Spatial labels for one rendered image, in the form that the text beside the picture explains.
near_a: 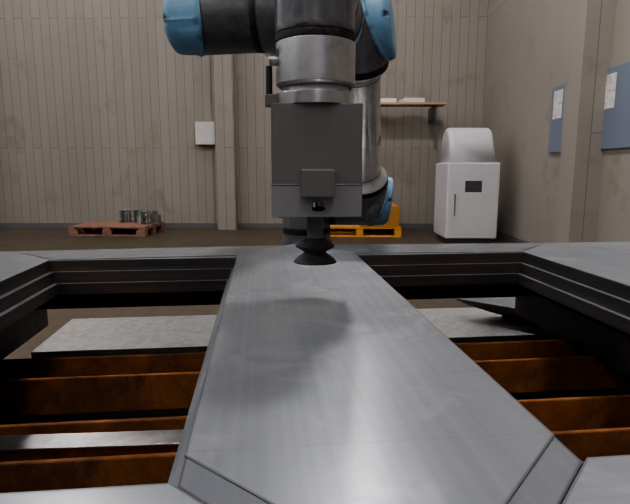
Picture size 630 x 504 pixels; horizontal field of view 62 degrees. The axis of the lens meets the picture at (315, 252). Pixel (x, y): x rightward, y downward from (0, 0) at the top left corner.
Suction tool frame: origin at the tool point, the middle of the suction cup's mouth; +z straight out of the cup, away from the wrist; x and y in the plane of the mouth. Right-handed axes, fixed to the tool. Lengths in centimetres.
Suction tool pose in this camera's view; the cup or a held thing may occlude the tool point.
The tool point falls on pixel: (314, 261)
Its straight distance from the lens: 52.1
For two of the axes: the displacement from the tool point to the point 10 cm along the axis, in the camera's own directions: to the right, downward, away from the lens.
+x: -0.6, -1.6, 9.9
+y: 10.0, -0.1, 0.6
